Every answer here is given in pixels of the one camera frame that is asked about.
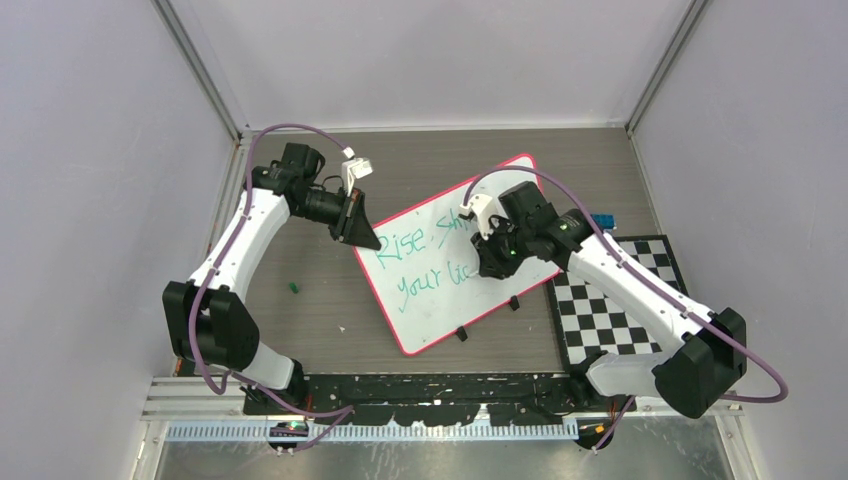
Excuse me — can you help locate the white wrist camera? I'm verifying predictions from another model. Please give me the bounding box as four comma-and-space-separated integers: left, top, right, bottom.
459, 194, 499, 240
341, 146, 373, 197

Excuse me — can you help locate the pink-framed whiteboard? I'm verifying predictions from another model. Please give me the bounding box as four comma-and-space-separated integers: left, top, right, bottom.
354, 154, 559, 356

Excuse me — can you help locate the black white checkerboard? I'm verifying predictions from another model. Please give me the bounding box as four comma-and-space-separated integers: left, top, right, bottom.
545, 235, 687, 371

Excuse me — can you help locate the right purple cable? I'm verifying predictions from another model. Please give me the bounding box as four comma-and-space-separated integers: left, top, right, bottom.
462, 165, 790, 452

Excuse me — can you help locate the red blue toy car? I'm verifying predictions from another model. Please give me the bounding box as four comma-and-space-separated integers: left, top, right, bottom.
591, 214, 617, 231

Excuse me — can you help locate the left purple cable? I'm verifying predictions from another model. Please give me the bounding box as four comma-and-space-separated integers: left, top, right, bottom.
188, 121, 359, 452

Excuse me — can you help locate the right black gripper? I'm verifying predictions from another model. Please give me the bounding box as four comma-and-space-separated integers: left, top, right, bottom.
472, 216, 534, 279

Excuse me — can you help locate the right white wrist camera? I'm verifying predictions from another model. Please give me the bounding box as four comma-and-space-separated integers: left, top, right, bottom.
459, 194, 499, 240

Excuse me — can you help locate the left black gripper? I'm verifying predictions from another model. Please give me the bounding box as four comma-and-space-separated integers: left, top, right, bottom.
296, 187, 383, 251

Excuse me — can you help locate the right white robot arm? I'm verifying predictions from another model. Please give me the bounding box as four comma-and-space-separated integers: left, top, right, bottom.
460, 181, 747, 418

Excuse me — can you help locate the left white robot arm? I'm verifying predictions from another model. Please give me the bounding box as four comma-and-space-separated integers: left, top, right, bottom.
162, 143, 380, 414

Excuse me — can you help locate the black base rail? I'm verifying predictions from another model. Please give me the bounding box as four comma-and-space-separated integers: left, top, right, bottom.
278, 373, 627, 427

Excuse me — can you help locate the slotted cable duct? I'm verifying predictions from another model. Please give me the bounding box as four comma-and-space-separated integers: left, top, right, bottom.
165, 418, 579, 443

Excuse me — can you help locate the purple cable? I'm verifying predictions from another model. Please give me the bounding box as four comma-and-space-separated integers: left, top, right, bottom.
188, 121, 359, 452
462, 165, 790, 452

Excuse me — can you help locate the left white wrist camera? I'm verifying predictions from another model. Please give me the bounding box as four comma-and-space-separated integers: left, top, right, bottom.
341, 146, 373, 197

